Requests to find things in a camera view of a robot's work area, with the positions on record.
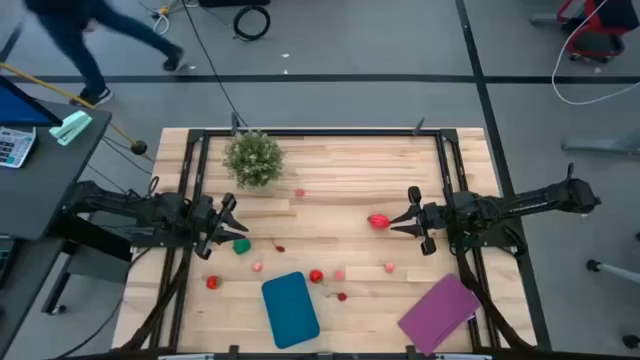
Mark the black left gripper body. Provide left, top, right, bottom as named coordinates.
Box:
left=191, top=192, right=239, bottom=261

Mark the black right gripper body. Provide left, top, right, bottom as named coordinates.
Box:
left=407, top=185, right=450, bottom=257

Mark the teal tupperware container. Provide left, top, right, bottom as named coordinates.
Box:
left=260, top=271, right=321, bottom=350

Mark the purple tupperware lid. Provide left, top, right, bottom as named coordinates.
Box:
left=397, top=272, right=482, bottom=357

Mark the green potted plant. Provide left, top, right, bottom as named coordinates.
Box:
left=222, top=128, right=285, bottom=190

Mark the black desk base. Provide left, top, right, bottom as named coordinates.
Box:
left=41, top=209, right=134, bottom=317

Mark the mint green stapler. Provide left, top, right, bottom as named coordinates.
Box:
left=48, top=110, right=94, bottom=147

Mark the dark grey desk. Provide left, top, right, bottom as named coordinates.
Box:
left=0, top=97, right=114, bottom=242

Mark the grey chair leg with castor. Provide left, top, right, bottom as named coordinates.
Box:
left=585, top=258, right=640, bottom=286

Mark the grey metal floor bar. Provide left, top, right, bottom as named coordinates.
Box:
left=560, top=130, right=640, bottom=155

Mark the white calculator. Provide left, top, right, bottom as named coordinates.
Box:
left=0, top=125, right=38, bottom=169

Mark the monitor with blue screen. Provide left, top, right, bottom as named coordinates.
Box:
left=0, top=74, right=64, bottom=128

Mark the person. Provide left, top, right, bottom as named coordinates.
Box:
left=22, top=0, right=185, bottom=109

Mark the red office chair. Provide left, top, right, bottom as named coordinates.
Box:
left=556, top=0, right=640, bottom=64

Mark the black cable bundle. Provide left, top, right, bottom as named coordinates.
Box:
left=119, top=247, right=194, bottom=351
left=457, top=249, right=534, bottom=350

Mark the long black floor cable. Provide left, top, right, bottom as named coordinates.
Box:
left=180, top=0, right=249, bottom=129

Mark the white floor cable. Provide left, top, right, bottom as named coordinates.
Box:
left=551, top=0, right=640, bottom=107

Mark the white cable loop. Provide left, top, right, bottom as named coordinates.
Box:
left=152, top=12, right=171, bottom=37

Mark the coiled black cable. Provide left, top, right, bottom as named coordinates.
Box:
left=232, top=4, right=272, bottom=42

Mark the yellow cable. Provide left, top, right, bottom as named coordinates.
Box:
left=0, top=61, right=156, bottom=164

